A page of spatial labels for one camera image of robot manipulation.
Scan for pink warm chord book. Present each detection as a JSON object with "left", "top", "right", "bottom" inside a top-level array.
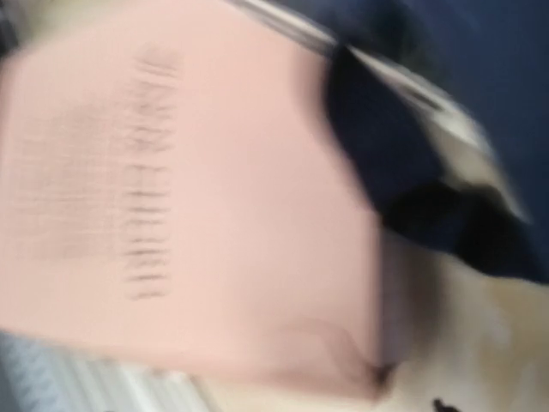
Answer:
[{"left": 1, "top": 1, "right": 401, "bottom": 399}]

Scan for navy blue student backpack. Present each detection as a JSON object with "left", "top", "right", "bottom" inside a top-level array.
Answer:
[{"left": 242, "top": 1, "right": 548, "bottom": 285}]

